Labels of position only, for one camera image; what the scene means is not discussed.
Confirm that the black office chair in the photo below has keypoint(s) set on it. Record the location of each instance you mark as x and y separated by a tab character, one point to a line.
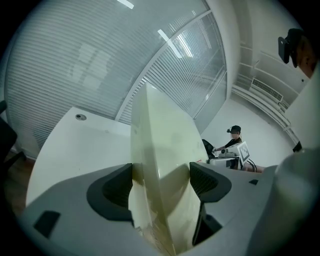
208	147
7	135

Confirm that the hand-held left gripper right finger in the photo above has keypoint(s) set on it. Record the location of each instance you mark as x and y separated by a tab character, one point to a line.
237	200

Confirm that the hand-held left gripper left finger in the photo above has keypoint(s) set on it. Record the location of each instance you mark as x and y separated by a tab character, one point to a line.
75	220

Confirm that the black head-mounted camera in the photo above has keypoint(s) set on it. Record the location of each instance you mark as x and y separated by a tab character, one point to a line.
284	50

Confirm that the white desk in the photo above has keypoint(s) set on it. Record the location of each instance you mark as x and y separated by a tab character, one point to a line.
82	150

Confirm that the person's right forearm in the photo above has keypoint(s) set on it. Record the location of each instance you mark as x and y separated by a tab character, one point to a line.
260	169

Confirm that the white air vent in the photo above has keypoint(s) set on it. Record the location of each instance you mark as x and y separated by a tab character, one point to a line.
266	89

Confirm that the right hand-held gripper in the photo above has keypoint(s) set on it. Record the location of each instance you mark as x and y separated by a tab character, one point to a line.
243	155

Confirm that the person's black cap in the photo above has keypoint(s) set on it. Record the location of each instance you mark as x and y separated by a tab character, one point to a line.
296	40

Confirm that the person's face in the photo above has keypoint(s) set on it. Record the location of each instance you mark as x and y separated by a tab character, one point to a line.
307	62

